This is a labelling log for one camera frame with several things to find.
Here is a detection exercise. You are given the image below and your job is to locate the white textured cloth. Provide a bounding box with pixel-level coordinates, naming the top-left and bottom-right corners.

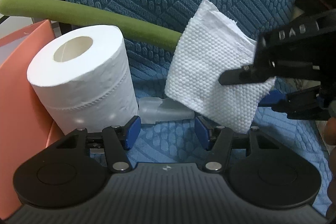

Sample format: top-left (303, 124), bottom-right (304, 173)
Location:
top-left (165, 0), bottom-right (275, 133)

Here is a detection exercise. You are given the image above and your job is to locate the right hand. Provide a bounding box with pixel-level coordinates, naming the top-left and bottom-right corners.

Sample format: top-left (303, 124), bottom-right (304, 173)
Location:
top-left (322, 117), bottom-right (336, 218)

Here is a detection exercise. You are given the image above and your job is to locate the clear plastic wrapper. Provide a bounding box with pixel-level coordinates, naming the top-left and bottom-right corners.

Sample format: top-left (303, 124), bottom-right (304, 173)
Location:
top-left (138, 97), bottom-right (195, 124)

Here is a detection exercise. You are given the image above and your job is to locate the white toilet paper roll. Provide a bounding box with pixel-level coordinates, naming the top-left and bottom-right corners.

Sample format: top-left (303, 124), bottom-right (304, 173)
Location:
top-left (27, 25), bottom-right (138, 134)

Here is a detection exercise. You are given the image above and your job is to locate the pink cardboard box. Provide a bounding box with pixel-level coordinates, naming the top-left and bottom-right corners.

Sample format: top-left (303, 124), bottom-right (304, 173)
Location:
top-left (1, 20), bottom-right (63, 220)

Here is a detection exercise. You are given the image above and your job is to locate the green plush stick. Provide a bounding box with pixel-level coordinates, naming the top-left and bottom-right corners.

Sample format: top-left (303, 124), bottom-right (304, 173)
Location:
top-left (1, 0), bottom-right (182, 52)

